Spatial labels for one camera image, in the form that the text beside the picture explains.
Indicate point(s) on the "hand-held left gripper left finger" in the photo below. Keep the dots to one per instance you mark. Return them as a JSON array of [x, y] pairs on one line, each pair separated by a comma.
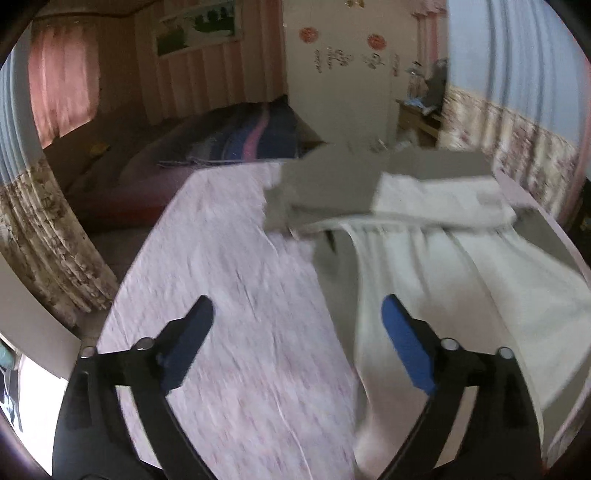
[[187, 346]]

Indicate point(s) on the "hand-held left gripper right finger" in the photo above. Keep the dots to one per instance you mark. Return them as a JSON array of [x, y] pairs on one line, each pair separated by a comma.
[[411, 350]]

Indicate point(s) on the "olive and cream jacket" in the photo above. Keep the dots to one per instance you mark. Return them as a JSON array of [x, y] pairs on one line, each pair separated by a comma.
[[415, 258]]

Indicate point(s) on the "pink floral tablecloth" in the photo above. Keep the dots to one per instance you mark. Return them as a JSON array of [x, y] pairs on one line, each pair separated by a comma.
[[221, 258]]

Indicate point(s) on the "dark bed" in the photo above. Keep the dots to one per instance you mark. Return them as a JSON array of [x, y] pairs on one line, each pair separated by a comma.
[[129, 184]]

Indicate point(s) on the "narrow blue floral curtain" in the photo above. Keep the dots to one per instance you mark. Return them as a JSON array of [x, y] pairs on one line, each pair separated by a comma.
[[46, 240]]

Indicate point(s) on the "striped blanket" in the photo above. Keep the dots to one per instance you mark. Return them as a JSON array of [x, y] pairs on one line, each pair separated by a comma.
[[249, 138]]

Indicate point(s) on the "wooden side table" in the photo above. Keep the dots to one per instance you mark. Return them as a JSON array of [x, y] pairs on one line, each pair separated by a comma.
[[413, 120]]

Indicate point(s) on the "white wardrobe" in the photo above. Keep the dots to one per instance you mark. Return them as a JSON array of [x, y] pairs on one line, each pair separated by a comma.
[[351, 101]]

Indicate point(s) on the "dark grey object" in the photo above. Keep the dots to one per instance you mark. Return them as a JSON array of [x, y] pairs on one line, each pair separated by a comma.
[[436, 83]]

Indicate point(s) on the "pink curtain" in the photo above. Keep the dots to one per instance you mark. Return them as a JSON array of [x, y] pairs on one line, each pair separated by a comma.
[[60, 83]]

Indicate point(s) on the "wide blue floral curtain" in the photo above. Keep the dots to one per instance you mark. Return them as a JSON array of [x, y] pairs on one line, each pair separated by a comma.
[[508, 55]]

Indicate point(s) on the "red round sticker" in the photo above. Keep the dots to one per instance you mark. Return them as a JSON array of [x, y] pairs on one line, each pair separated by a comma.
[[307, 34]]

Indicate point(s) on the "framed landscape wall picture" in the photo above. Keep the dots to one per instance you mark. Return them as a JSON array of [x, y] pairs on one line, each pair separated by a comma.
[[194, 27]]

